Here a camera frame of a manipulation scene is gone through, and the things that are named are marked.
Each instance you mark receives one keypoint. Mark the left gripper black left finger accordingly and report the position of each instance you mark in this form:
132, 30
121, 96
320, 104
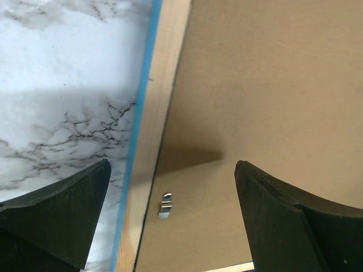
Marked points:
52, 228

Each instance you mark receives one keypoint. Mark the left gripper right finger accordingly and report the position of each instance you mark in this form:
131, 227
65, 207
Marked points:
289, 229

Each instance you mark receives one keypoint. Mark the brown frame backing board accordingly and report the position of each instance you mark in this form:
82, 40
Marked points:
274, 83

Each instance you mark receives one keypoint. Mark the light wooden picture frame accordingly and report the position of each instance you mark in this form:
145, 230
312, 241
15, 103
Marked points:
150, 113

